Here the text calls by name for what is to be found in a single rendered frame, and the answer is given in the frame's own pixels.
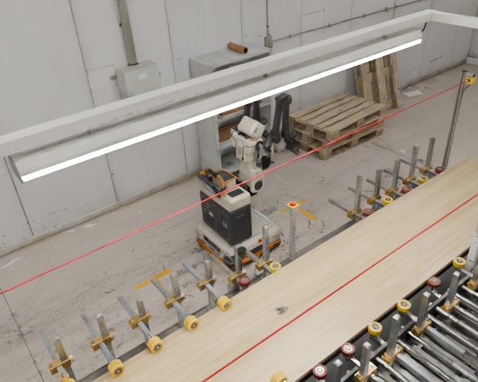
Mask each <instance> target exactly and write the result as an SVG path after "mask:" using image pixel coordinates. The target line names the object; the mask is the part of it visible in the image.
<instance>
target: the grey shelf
mask: <svg viewBox="0 0 478 382"><path fill-rule="evenodd" d="M241 45H242V46H245V47H248V53H247V54H244V53H240V52H236V51H234V50H231V49H229V48H226V49H221V50H218V51H215V52H210V53H207V54H204V55H198V56H196V57H192V58H189V64H190V77H191V79H194V78H197V77H201V76H204V75H207V74H211V73H213V72H216V71H218V70H223V69H225V68H228V64H230V63H233V64H234V66H236V65H239V64H243V63H248V62H251V61H255V60H258V59H261V58H265V57H268V56H271V55H272V49H270V48H267V47H264V46H261V45H257V44H254V43H251V42H246V43H244V44H241ZM251 59H252V60H251ZM259 112H260V118H262V117H265V118H266V119H267V120H268V122H267V123H266V124H265V126H264V127H265V130H267V131H268V133H269V132H270V130H272V126H273V100H272V95H268V96H266V97H264V98H263V102H262V103H260V104H259ZM243 115H244V109H241V110H239V111H235V112H232V113H230V114H226V115H223V116H221V115H220V114H219V113H218V114H214V115H212V116H209V117H206V118H203V119H201V120H198V121H196V123H197V136H198V143H199V150H200V163H201V169H202V171H203V170H204V169H205V168H210V169H211V170H213V171H217V170H218V169H220V168H224V169H225V170H227V171H229V172H231V173H234V172H236V171H239V168H240V163H241V160H240V159H239V158H237V157H235V156H234V154H235V147H233V145H232V139H231V138H230V139H227V140H225V141H223V142H219V129H218V128H220V127H223V126H226V125H229V124H233V123H234V122H237V121H240V120H241V117H242V116H243ZM268 133H266V134H268ZM217 134H218V135H217ZM270 150H271V151H272V153H271V154H270V157H272V160H271V163H274V146H273V144H272V147H271V148H270Z"/></svg>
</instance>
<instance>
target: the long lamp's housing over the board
mask: <svg viewBox="0 0 478 382"><path fill-rule="evenodd" d="M422 38H423V33H422V30H421V29H417V28H413V27H409V28H407V29H404V30H400V31H398V32H394V33H390V34H388V35H387V36H386V39H384V38H382V37H378V38H375V39H371V40H369V41H366V42H362V43H359V44H356V45H353V46H350V47H347V48H345V49H340V50H338V51H335V52H331V53H328V54H326V55H321V56H319V57H316V58H312V59H310V60H307V61H302V62H300V63H297V64H293V65H291V66H287V67H283V68H281V69H278V70H274V71H272V72H268V73H267V77H264V76H263V74H262V75H259V76H257V77H252V78H250V79H247V80H243V81H240V82H238V83H233V84H231V85H228V86H224V87H222V88H219V89H214V90H212V91H209V92H205V93H203V94H200V95H195V96H193V97H190V98H188V99H184V100H181V101H178V102H174V103H171V104H169V105H165V106H162V107H159V108H155V109H153V110H150V111H146V112H143V113H140V114H136V115H134V116H131V117H126V118H124V119H121V120H119V121H115V122H112V123H110V124H105V125H102V126H100V127H96V128H93V129H91V130H90V132H91V135H90V134H88V132H87V130H86V131H83V132H81V133H77V134H74V135H71V136H67V137H65V138H62V139H58V140H56V141H52V142H48V143H46V144H43V145H41V146H36V147H33V148H31V149H27V150H24V151H22V152H17V153H14V154H12V155H8V160H9V162H10V165H11V168H12V171H13V172H14V174H15V175H16V177H17V178H18V180H19V181H20V182H21V183H24V182H23V179H22V177H25V176H27V175H29V174H33V173H36V172H38V171H42V170H45V169H47V168H50V167H53V166H56V165H58V164H62V163H65V162H67V161H70V160H73V159H75V158H79V157H82V156H85V155H88V154H90V153H93V152H97V151H99V150H102V149H106V148H108V147H110V146H114V145H117V144H119V143H122V142H126V141H128V140H130V139H134V138H137V137H139V136H143V135H146V134H148V133H151V132H154V131H157V130H161V129H163V128H166V127H169V126H171V125H174V124H178V123H180V122H183V121H187V120H189V119H191V118H194V117H198V116H200V115H203V114H207V113H209V112H211V111H215V110H218V109H220V108H224V107H227V106H229V105H233V104H235V103H238V102H242V101H244V100H247V99H250V98H253V97H255V96H259V95H262V94H264V93H267V92H270V91H272V90H275V89H279V88H282V87H284V86H287V85H290V84H292V83H296V82H299V81H301V80H305V79H307V78H310V77H314V76H316V75H319V74H323V73H325V72H327V71H330V70H334V69H336V68H339V67H343V66H345V65H347V64H351V63H354V62H356V61H360V60H363V59H365V58H368V57H371V56H374V55H377V54H380V53H383V52H386V51H388V50H391V49H395V48H397V47H400V46H403V45H406V44H408V43H411V42H415V41H417V40H419V41H420V43H422Z"/></svg>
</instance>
